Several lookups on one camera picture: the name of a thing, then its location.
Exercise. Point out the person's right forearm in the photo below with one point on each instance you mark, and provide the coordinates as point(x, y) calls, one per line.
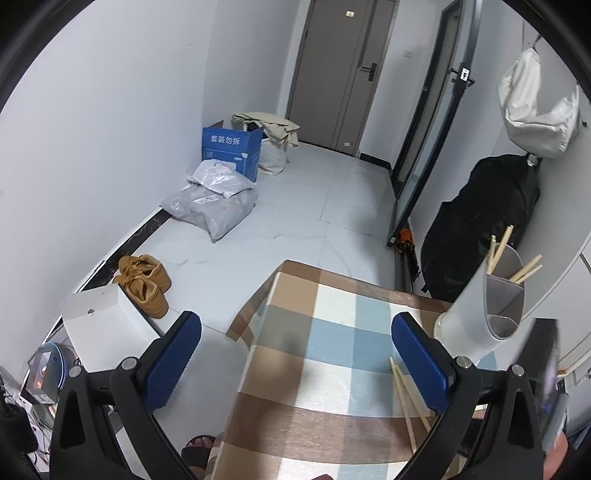
point(556, 461)

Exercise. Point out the black slipper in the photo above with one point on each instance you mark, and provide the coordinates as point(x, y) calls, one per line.
point(194, 461)

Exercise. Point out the beige cloth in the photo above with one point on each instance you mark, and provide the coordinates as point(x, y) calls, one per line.
point(272, 124)

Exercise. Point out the orange tool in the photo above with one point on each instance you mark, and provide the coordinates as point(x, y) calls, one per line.
point(405, 240)

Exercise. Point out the white wood-trimmed wardrobe panel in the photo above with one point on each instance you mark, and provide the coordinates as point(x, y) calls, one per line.
point(563, 295)

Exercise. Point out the white utensil holder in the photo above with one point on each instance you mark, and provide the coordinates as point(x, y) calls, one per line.
point(466, 318)

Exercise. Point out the white box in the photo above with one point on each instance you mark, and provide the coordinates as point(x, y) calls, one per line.
point(106, 323)

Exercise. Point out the small grey plastic bag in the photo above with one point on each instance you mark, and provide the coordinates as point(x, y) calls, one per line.
point(217, 177)

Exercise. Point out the white fabric sack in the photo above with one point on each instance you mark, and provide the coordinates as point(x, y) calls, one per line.
point(274, 159)

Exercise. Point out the person's foot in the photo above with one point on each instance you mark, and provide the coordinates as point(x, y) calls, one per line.
point(198, 445)

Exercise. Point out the grey door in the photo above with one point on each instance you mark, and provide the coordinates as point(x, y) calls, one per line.
point(323, 69)

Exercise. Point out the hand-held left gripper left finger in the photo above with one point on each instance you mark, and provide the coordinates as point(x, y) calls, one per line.
point(178, 360)

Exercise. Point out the large grey plastic bag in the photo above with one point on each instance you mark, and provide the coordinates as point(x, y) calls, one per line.
point(207, 212)

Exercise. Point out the brown shoe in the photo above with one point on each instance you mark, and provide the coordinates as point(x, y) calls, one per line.
point(143, 297)
point(147, 272)

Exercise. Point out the small screen device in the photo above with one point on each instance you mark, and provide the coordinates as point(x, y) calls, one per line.
point(41, 376)

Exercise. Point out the dark grey object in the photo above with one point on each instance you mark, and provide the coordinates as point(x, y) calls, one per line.
point(14, 424)

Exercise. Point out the blue cardboard box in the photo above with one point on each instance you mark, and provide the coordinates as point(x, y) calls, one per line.
point(231, 147)

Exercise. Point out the white hanging bag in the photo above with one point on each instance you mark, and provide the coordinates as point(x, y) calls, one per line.
point(535, 115)

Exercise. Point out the black hanging bag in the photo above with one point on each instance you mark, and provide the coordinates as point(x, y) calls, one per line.
point(475, 217)

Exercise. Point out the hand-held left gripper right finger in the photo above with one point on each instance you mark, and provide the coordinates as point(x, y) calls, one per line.
point(418, 360)

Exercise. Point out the checkered tablecloth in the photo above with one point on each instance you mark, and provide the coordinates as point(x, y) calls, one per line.
point(323, 369)

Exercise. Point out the black-framed glass door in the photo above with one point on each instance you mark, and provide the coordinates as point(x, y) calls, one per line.
point(429, 115)

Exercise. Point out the wooden chopstick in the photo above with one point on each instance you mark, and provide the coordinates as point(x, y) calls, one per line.
point(501, 249)
point(526, 268)
point(403, 406)
point(490, 254)
point(425, 419)
point(531, 275)

